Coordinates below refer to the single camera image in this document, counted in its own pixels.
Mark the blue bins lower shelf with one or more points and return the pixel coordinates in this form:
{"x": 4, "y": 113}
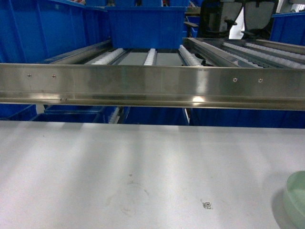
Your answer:
{"x": 59, "y": 113}

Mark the blue bin far right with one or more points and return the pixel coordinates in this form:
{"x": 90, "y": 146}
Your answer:
{"x": 289, "y": 28}

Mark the light green bowl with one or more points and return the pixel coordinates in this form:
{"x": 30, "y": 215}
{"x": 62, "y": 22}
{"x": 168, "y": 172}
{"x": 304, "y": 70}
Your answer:
{"x": 294, "y": 198}

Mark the blue bin on rollers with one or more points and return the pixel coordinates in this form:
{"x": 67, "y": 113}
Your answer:
{"x": 146, "y": 27}

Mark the black office chair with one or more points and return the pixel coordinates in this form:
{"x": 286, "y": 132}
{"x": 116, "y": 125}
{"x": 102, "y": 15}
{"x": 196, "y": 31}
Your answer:
{"x": 218, "y": 17}

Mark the small QR code sticker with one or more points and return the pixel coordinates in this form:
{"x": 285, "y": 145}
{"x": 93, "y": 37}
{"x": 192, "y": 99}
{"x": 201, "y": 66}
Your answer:
{"x": 206, "y": 204}

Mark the white roller track left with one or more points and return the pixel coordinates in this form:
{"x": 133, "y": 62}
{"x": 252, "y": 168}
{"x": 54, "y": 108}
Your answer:
{"x": 109, "y": 57}

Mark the white roller track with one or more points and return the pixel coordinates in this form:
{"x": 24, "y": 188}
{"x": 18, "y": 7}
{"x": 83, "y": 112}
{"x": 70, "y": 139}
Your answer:
{"x": 109, "y": 57}
{"x": 150, "y": 59}
{"x": 187, "y": 58}

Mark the steel shelf front rail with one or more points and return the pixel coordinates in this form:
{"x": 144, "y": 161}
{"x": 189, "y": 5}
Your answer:
{"x": 160, "y": 86}

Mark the large blue bin left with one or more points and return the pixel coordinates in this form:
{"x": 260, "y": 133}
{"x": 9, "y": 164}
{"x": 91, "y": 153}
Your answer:
{"x": 34, "y": 30}

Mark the adjacent steel roller shelf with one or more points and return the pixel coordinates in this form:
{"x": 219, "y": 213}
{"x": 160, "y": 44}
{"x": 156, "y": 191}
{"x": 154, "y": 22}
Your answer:
{"x": 247, "y": 54}

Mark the white roller track right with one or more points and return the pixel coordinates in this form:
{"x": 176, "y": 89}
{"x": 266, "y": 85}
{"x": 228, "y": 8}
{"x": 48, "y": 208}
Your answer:
{"x": 187, "y": 58}

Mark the white roller track middle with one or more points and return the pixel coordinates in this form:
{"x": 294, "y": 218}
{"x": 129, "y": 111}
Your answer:
{"x": 150, "y": 59}

